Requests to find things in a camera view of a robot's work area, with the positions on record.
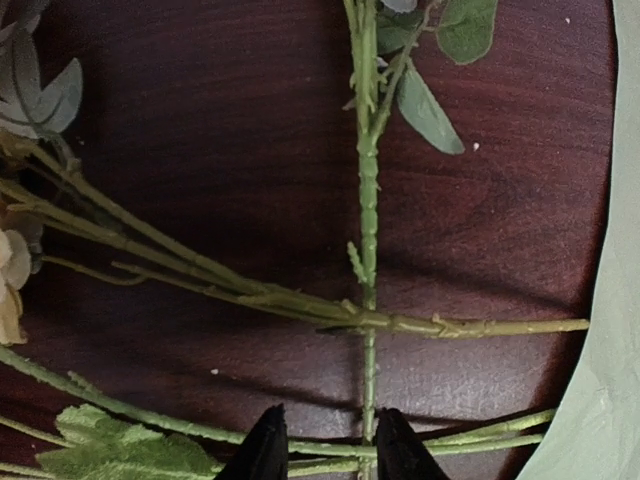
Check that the peach blossom stem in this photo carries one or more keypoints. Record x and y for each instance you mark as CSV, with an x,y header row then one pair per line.
x,y
102,421

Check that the pink and green wrapping paper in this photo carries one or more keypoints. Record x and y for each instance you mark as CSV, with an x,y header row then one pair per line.
x,y
595,432

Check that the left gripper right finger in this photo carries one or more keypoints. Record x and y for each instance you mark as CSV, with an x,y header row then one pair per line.
x,y
400,453

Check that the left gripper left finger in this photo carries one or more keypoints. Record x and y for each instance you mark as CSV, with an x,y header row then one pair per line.
x,y
263,454

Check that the cream yellow rose spray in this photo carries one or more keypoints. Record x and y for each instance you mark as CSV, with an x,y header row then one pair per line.
x,y
203,275

